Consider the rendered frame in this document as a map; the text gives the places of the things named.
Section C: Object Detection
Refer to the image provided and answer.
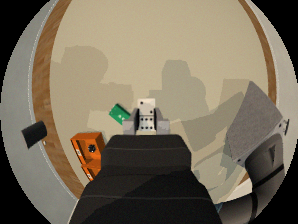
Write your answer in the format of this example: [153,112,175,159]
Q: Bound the white domino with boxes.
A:
[138,98,155,131]

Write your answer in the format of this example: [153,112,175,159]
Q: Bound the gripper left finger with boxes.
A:
[122,108,140,135]

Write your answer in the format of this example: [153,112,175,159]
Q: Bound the orange three-compartment bin rack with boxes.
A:
[70,132,106,181]

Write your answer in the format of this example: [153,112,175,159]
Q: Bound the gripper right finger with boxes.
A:
[154,108,170,135]

